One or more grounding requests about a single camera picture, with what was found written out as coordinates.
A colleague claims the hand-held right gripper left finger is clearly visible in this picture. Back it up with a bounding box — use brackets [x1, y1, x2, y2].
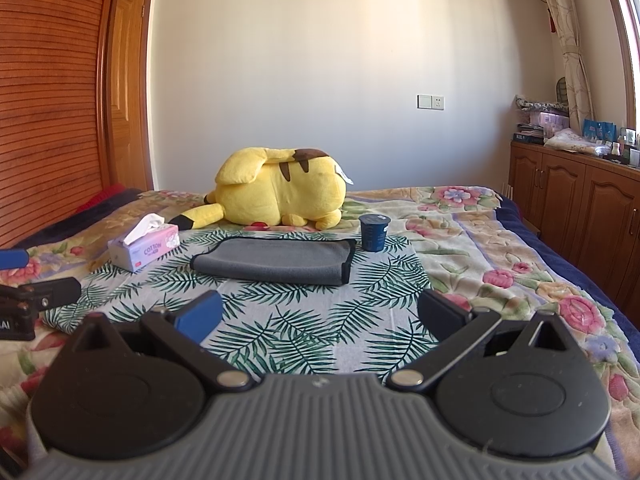
[62, 290, 254, 391]

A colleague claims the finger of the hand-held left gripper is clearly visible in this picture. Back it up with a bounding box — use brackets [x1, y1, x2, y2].
[0, 277, 82, 311]
[0, 248, 30, 270]

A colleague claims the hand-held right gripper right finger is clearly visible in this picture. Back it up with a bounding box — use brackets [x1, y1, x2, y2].
[386, 288, 581, 392]

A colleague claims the purple and grey towel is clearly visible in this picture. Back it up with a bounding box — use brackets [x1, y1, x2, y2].
[190, 237, 357, 287]

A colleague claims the dark folded cloth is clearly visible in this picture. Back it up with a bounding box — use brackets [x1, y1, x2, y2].
[10, 189, 143, 251]

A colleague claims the pink white tissue box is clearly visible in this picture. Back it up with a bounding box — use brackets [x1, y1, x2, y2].
[107, 213, 180, 274]

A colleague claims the dark blue cup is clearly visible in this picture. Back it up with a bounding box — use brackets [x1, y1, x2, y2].
[358, 213, 391, 253]

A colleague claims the palm leaf print cloth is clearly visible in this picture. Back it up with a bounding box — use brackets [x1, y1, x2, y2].
[42, 227, 443, 378]

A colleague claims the red cloth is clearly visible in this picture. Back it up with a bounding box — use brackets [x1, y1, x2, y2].
[75, 183, 128, 214]

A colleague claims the navy blue bed cover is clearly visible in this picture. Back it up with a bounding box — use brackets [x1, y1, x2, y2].
[495, 195, 640, 341]

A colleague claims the yellow plush toy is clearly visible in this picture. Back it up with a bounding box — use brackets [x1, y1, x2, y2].
[167, 147, 353, 231]

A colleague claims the wooden louvered wardrobe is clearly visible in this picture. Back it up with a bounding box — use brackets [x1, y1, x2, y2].
[0, 0, 126, 251]

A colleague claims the wooden cabinet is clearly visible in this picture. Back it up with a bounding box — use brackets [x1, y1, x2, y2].
[507, 140, 640, 313]

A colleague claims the wooden door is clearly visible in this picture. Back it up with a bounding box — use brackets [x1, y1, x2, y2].
[105, 0, 156, 193]

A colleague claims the stack of boxes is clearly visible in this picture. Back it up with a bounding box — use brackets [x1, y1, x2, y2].
[514, 95, 571, 145]

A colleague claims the floral cloth bundle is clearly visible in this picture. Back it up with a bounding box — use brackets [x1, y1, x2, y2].
[544, 128, 608, 155]

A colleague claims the blue gift box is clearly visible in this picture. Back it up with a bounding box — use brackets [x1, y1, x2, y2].
[582, 119, 617, 143]

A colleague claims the patterned beige curtain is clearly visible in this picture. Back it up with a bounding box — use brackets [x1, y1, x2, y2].
[530, 0, 596, 133]

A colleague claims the wooden window frame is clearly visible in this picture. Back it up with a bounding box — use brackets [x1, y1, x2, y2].
[597, 0, 640, 136]

